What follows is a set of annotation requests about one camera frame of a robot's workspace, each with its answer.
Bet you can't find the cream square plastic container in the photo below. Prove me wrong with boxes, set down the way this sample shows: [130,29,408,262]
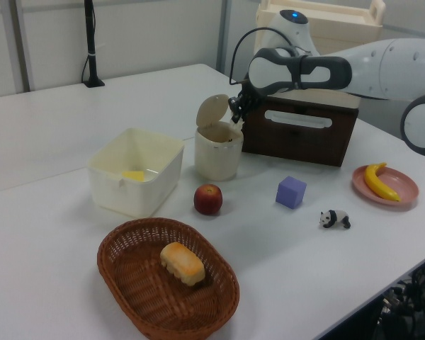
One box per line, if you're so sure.
[86,127,185,219]

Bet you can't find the toasted bread loaf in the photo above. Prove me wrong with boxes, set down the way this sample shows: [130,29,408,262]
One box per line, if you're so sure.
[159,242,206,286]

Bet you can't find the black tangled cables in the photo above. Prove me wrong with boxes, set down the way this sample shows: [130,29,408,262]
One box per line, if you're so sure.
[380,254,425,340]

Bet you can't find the red apple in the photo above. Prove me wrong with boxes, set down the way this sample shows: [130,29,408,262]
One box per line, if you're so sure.
[193,183,223,215]

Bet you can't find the brown woven wicker basket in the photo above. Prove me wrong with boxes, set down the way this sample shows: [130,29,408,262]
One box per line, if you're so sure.
[97,217,241,340]

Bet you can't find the black white panda figurine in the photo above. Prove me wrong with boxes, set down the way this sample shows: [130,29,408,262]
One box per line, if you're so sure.
[319,209,352,230]

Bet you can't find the yellow foam block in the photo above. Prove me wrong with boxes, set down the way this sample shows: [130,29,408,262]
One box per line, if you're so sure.
[122,170,146,183]

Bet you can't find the purple foam cube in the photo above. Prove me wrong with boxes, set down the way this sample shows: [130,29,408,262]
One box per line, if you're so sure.
[275,176,307,210]

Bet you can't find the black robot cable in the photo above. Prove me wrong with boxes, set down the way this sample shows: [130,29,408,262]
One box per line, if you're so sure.
[229,26,302,86]

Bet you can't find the dark brown wooden drawer box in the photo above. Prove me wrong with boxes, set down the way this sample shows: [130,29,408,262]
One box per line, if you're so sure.
[241,95,358,168]

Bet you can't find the black camera stand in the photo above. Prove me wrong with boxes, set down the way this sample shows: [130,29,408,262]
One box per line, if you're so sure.
[80,0,106,89]

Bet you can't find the cream desktop trash can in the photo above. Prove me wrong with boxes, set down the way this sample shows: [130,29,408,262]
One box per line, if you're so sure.
[193,120,244,182]

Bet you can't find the cream trash can lid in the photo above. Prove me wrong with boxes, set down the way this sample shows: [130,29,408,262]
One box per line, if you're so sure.
[196,93,230,129]

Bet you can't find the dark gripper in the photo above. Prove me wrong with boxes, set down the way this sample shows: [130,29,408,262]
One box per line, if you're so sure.
[227,79,262,123]

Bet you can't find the yellow toy banana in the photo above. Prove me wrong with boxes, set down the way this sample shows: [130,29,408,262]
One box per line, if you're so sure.
[363,162,402,203]

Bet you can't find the pink round plate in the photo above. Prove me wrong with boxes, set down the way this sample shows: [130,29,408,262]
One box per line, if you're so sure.
[352,165,420,211]

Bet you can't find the white drawer handle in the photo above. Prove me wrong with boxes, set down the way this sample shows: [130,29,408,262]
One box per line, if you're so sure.
[264,109,332,128]

